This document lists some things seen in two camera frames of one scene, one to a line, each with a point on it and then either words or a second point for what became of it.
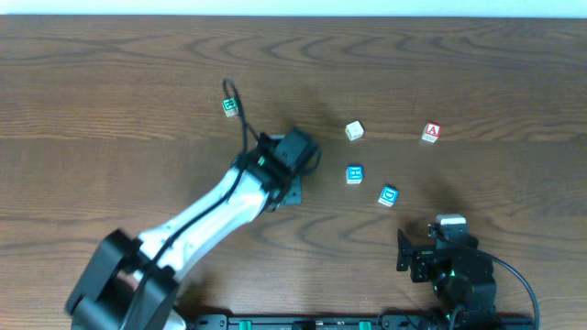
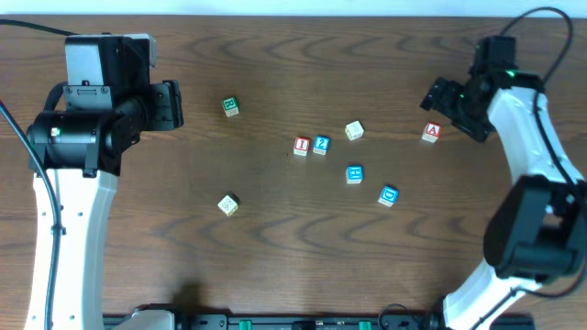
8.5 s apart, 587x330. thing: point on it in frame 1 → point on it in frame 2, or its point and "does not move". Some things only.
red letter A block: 431,132 does not move
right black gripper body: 415,258 → 440,95
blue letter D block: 389,195 does not move
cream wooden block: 354,130 does not move
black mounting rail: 361,322 does not move
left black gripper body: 291,193 → 166,105
